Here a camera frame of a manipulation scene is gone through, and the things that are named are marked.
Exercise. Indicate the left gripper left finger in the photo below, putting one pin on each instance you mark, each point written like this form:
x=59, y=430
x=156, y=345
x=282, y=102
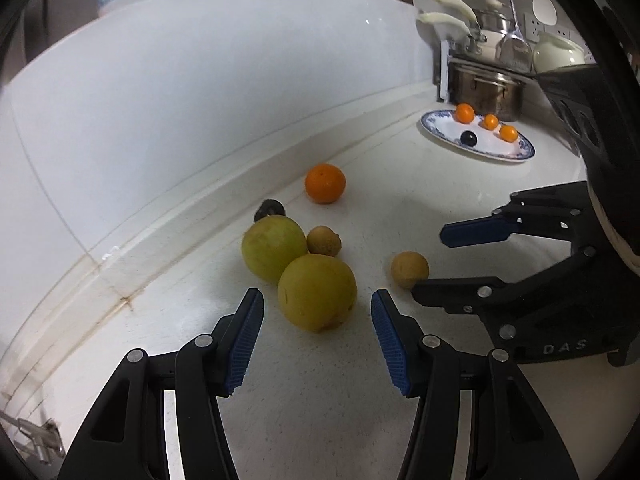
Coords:
x=123, y=435

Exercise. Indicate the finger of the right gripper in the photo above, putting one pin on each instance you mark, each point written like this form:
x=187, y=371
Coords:
x=477, y=231
x=457, y=295

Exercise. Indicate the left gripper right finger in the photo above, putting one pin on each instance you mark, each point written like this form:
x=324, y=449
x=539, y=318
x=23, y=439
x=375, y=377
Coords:
x=512, y=435

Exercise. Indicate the brown kiwi front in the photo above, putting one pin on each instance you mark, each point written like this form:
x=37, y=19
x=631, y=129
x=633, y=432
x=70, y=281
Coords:
x=408, y=268

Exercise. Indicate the brown kiwi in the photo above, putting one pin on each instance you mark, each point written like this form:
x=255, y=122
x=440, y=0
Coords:
x=408, y=268
x=321, y=240

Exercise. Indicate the dark plum front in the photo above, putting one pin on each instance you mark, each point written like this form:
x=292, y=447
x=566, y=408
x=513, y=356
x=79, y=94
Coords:
x=468, y=138

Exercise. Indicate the dark plum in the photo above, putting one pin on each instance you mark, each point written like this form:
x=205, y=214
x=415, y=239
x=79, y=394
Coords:
x=468, y=138
x=268, y=208

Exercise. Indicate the small orange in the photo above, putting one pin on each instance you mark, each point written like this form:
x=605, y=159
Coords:
x=508, y=133
x=490, y=122

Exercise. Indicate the large orange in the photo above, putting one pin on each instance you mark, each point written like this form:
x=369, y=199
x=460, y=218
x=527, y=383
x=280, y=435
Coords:
x=464, y=113

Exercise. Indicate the brown kiwi back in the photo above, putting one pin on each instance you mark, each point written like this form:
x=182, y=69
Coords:
x=321, y=240

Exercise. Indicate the yellow pear front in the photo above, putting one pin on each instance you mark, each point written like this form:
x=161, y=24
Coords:
x=317, y=293

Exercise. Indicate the green pear back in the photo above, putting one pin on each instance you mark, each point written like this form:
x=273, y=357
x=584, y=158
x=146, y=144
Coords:
x=270, y=245

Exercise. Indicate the dark plum back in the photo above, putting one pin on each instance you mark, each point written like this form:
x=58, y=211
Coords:
x=268, y=208

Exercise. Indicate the blue white oval plate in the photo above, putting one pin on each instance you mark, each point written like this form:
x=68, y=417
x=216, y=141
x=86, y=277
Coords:
x=441, y=125

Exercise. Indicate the chrome sink faucet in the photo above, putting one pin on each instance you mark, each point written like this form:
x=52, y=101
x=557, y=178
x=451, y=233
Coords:
x=44, y=441

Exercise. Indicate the steel stock pot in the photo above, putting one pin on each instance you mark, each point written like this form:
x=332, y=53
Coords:
x=487, y=91

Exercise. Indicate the corner metal shelf rack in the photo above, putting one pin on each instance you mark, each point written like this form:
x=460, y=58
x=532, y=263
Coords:
x=532, y=91

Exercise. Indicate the steel spatula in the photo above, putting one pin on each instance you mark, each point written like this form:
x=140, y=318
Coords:
x=513, y=50

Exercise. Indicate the white ceramic jar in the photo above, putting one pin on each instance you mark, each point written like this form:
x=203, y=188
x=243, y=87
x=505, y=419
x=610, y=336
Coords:
x=552, y=52

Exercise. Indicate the white rice paddle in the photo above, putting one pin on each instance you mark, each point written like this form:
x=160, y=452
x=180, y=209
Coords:
x=545, y=12

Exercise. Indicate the cream handle saucepan lower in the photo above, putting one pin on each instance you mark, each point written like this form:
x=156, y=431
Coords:
x=464, y=39

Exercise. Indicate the cream handle saucepan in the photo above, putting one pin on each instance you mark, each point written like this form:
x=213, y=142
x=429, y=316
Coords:
x=490, y=18
x=464, y=39

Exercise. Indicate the cream handle saucepan upper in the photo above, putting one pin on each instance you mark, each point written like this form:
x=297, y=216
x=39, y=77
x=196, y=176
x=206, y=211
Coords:
x=490, y=18

